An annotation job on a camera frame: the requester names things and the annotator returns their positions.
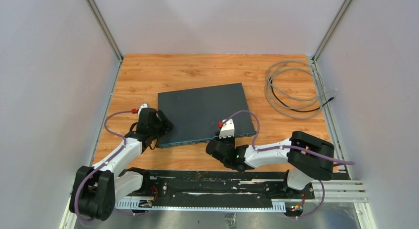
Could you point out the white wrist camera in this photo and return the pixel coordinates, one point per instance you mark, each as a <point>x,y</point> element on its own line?
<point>145,105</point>
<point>227,129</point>

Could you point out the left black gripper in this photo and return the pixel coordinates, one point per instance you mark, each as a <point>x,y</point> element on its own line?
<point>166,126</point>

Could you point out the left aluminium corner post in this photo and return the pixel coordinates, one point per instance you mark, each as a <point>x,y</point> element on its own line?
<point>105,29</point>

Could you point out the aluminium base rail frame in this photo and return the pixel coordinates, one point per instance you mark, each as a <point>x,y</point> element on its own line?
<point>351,191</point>

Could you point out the dark blue network switch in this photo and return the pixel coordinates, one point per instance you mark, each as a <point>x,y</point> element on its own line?
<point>195,113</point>

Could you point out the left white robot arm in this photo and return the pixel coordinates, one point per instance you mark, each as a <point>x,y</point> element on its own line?
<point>97,188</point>

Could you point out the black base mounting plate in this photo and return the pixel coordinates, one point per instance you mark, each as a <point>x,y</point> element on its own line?
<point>217,191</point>

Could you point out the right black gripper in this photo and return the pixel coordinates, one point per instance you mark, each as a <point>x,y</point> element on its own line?
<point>232,138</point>

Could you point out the right aluminium corner post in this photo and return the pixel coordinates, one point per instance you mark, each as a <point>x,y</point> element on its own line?
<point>331,29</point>

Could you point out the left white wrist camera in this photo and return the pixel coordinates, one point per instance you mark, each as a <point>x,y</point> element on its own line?
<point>145,105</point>

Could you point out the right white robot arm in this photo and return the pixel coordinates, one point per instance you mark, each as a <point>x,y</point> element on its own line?
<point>311,157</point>

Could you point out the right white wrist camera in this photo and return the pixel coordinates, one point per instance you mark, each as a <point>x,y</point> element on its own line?
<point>227,129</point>

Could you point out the aluminium corner post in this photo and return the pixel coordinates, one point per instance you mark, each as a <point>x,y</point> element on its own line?
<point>331,29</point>
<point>105,29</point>

